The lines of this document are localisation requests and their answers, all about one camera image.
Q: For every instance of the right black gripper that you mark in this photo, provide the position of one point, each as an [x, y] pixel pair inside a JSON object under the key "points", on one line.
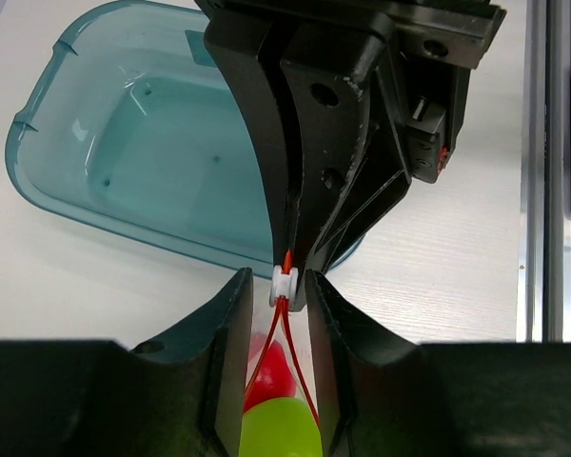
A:
{"points": [[346, 83]]}

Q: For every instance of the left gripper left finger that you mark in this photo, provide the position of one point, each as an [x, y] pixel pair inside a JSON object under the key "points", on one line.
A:
{"points": [[179, 393]]}

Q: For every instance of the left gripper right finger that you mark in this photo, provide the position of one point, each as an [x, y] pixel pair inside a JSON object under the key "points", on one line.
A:
{"points": [[381, 395]]}

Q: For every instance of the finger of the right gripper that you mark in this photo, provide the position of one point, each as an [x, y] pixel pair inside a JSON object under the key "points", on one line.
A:
{"points": [[248, 51]]}

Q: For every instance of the red fruit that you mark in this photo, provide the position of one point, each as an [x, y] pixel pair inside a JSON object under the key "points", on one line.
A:
{"points": [[274, 380]]}

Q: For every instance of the clear orange zip top bag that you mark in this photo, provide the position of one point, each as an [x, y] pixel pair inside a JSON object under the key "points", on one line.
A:
{"points": [[282, 295]]}

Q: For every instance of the smooth green apple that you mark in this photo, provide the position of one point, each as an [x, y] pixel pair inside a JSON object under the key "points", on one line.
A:
{"points": [[280, 427]]}

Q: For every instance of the teal plastic bin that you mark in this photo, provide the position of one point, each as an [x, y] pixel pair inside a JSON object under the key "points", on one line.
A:
{"points": [[132, 129]]}

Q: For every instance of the aluminium mounting rail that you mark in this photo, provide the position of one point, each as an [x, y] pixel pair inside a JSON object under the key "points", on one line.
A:
{"points": [[544, 281]]}

